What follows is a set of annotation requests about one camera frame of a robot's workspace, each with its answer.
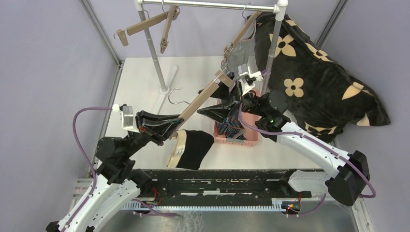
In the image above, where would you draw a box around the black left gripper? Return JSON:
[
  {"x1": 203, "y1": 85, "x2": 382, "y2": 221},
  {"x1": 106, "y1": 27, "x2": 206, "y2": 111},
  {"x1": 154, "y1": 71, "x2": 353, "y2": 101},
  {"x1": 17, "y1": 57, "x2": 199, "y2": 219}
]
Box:
[{"x1": 123, "y1": 108, "x2": 185, "y2": 157}]

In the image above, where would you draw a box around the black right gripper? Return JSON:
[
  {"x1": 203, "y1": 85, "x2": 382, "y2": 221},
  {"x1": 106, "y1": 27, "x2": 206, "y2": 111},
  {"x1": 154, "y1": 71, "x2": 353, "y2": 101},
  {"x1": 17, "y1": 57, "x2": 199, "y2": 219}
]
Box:
[{"x1": 198, "y1": 72, "x2": 267, "y2": 124}]

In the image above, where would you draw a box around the beige hanger of black underwear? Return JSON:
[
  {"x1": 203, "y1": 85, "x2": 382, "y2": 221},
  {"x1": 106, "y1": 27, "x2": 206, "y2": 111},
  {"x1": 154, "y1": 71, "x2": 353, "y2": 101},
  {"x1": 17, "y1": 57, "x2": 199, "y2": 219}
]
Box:
[{"x1": 167, "y1": 69, "x2": 234, "y2": 138}]

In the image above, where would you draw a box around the dark blue striped underwear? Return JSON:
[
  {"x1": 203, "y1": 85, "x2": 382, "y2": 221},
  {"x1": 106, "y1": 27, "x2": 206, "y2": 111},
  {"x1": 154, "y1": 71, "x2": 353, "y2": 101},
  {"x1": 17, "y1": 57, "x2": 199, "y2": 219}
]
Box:
[{"x1": 216, "y1": 110, "x2": 246, "y2": 140}]

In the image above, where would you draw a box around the black underwear beige waistband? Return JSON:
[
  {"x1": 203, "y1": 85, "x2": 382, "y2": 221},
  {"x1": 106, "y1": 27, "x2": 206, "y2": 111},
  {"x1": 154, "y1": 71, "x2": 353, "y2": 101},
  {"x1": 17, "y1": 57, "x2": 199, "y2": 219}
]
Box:
[{"x1": 166, "y1": 130, "x2": 214, "y2": 170}]

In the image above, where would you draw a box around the beige hanger of striped underwear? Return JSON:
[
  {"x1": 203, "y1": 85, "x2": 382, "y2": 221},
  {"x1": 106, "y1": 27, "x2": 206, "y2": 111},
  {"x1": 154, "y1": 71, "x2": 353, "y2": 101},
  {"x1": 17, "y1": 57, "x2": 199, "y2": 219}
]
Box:
[{"x1": 160, "y1": 1, "x2": 180, "y2": 54}]

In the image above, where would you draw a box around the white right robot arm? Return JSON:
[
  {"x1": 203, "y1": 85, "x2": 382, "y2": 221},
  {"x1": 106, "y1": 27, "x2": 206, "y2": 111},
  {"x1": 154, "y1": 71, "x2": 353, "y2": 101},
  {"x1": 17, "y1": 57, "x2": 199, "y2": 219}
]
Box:
[{"x1": 197, "y1": 87, "x2": 377, "y2": 206}]

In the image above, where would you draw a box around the grey striped underwear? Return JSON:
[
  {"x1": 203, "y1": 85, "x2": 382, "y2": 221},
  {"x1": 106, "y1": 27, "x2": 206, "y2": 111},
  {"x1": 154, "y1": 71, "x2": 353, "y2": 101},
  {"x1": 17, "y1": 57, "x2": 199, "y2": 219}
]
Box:
[{"x1": 220, "y1": 23, "x2": 256, "y2": 80}]

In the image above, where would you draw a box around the beige hanger of grey underwear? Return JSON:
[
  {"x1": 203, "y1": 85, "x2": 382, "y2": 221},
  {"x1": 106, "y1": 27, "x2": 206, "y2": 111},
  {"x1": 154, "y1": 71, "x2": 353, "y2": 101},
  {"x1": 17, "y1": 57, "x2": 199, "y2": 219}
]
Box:
[{"x1": 221, "y1": 2, "x2": 262, "y2": 63}]

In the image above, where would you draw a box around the empty beige clip hanger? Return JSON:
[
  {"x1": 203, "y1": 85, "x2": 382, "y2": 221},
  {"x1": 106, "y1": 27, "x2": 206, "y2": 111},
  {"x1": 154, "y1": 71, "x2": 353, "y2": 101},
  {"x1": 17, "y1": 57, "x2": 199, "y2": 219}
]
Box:
[{"x1": 113, "y1": 12, "x2": 168, "y2": 46}]

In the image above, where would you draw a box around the pink plastic basket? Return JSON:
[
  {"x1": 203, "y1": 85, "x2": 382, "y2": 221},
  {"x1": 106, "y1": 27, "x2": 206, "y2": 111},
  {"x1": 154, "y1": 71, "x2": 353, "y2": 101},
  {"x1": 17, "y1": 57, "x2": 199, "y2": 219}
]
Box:
[{"x1": 213, "y1": 118, "x2": 259, "y2": 147}]

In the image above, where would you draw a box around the black floral blanket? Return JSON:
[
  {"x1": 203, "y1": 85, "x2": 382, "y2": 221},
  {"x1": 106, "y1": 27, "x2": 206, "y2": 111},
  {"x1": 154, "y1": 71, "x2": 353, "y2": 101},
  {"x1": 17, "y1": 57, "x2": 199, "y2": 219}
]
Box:
[{"x1": 267, "y1": 15, "x2": 391, "y2": 143}]

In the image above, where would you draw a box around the metal clothes rack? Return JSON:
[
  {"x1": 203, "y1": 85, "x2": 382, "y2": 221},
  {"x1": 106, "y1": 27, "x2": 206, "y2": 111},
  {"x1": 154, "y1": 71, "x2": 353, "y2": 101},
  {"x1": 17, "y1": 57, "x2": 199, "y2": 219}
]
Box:
[{"x1": 134, "y1": 0, "x2": 289, "y2": 106}]

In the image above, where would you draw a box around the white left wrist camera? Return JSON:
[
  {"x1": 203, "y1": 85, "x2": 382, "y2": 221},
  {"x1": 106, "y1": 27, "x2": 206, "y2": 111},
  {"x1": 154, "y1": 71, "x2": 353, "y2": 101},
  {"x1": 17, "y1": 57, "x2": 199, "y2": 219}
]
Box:
[{"x1": 112, "y1": 104, "x2": 139, "y2": 132}]

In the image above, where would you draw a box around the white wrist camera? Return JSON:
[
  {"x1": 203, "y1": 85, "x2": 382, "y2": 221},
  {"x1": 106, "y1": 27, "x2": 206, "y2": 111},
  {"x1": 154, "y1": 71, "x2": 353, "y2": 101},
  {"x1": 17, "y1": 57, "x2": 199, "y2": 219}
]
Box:
[
  {"x1": 238, "y1": 64, "x2": 264, "y2": 96},
  {"x1": 112, "y1": 104, "x2": 139, "y2": 132}
]

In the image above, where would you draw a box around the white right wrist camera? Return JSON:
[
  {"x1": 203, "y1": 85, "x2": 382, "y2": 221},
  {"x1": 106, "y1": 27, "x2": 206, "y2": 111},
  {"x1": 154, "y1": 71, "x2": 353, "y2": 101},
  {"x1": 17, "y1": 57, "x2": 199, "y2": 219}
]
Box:
[{"x1": 238, "y1": 64, "x2": 264, "y2": 96}]

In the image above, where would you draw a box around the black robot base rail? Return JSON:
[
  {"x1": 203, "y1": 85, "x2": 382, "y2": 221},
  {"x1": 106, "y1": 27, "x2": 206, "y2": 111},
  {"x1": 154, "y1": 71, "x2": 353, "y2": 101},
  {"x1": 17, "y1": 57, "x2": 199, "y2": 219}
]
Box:
[{"x1": 136, "y1": 170, "x2": 312, "y2": 208}]

